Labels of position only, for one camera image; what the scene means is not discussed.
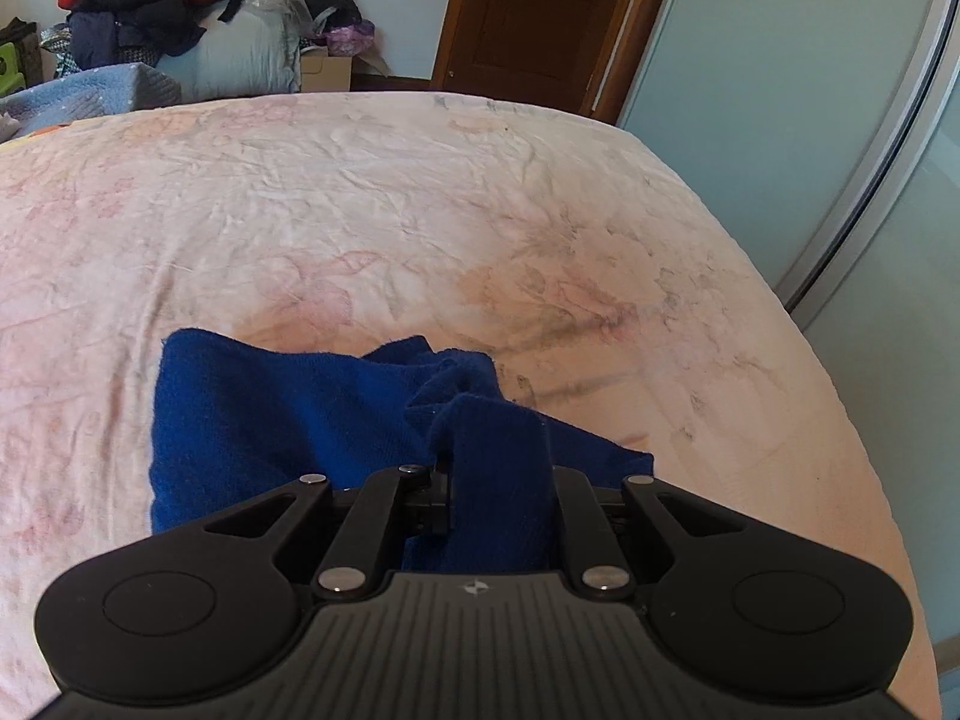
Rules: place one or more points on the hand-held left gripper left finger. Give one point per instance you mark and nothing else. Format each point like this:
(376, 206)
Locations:
(427, 499)

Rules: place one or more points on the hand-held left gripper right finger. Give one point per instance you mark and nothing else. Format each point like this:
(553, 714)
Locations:
(577, 514)

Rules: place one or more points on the blue knit sweater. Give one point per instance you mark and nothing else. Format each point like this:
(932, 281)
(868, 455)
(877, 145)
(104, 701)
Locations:
(300, 420)

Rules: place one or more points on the pile of dark clothes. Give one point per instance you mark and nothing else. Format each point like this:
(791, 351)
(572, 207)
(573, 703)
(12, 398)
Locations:
(135, 22)

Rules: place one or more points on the pink floral bed sheet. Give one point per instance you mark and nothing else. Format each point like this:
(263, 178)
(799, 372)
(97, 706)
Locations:
(375, 202)

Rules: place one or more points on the cardboard box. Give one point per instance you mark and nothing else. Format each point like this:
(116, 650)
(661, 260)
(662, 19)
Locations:
(324, 71)

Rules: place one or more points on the purple bag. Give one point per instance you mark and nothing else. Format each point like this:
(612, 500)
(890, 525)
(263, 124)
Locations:
(349, 37)

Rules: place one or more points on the frosted sliding wardrobe door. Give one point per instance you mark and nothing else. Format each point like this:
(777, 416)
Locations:
(810, 90)

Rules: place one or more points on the pale blue quilt bundle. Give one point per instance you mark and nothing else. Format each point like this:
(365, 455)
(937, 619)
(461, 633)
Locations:
(232, 52)

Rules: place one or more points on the brown wooden door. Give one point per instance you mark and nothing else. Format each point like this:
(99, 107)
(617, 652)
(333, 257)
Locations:
(540, 15)

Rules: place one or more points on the clear plastic bag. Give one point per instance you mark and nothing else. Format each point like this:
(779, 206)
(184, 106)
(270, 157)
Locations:
(274, 4)

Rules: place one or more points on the light blue blanket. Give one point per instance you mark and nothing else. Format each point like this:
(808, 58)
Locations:
(75, 90)

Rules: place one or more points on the green item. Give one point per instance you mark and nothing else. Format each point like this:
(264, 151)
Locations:
(11, 67)

